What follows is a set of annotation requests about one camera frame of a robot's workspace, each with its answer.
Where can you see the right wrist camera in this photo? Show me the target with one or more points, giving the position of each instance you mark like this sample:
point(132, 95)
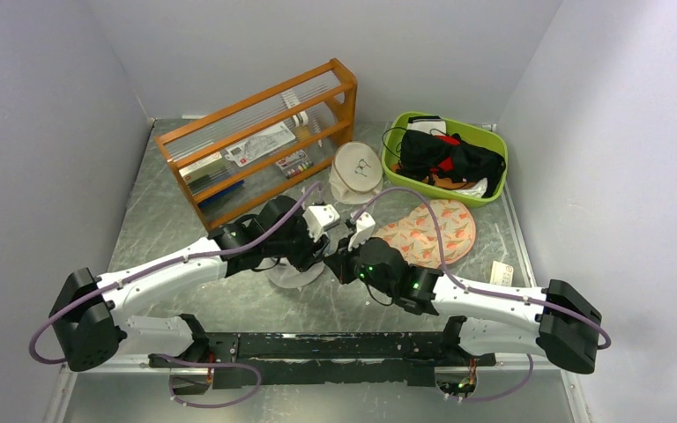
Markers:
point(364, 227)

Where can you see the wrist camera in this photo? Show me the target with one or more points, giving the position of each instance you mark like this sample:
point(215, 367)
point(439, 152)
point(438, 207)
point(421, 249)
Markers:
point(320, 219)
point(364, 227)

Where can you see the white mesh laundry bag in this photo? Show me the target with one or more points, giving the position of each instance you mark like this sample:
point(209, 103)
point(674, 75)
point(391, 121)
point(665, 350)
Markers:
point(286, 276)

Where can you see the colourful marker pack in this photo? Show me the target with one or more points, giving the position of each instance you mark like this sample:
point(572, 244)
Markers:
point(294, 164)

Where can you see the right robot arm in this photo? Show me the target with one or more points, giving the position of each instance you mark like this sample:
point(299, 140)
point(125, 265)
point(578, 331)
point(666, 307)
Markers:
point(556, 322)

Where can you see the cream round laundry bag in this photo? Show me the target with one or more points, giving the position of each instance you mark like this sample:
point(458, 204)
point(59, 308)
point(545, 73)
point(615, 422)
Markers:
point(356, 174)

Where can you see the small white card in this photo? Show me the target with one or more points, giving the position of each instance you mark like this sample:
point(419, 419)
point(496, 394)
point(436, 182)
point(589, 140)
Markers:
point(501, 274)

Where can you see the green box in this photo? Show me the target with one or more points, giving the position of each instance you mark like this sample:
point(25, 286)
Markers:
point(203, 167)

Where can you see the white folded garment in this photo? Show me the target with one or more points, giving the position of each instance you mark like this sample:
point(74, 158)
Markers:
point(429, 124)

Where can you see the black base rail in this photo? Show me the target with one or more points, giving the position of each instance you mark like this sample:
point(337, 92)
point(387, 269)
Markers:
point(300, 359)

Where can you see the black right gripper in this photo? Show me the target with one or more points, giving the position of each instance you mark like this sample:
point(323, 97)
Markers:
point(339, 261)

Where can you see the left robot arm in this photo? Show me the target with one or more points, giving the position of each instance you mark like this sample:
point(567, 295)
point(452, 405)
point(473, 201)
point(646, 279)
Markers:
point(96, 318)

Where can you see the orange wooden rack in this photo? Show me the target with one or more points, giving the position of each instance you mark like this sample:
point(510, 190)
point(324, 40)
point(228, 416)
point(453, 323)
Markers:
point(328, 95)

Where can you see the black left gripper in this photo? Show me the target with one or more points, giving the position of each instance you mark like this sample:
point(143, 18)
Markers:
point(312, 251)

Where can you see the green plastic basin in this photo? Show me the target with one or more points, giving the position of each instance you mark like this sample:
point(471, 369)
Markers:
point(391, 140)

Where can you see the clear plastic package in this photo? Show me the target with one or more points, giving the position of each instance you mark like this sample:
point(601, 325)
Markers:
point(258, 145)

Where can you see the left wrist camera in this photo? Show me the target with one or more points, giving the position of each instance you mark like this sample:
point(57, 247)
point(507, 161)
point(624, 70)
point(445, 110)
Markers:
point(320, 219)

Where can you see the white clip on rack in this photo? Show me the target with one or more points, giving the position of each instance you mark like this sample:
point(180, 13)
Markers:
point(300, 119)

